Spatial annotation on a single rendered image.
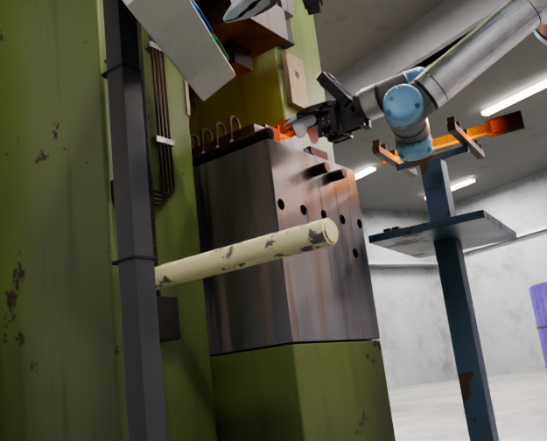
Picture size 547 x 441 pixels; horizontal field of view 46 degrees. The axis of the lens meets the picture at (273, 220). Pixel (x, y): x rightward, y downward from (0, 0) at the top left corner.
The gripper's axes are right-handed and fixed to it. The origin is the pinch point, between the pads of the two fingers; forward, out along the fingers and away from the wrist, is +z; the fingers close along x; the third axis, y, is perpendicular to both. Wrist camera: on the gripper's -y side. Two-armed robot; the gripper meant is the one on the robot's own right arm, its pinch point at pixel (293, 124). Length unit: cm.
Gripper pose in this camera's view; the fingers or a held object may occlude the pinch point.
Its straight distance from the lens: 159.2
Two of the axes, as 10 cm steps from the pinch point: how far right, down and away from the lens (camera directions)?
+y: 1.2, 9.6, -2.4
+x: 6.0, 1.3, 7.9
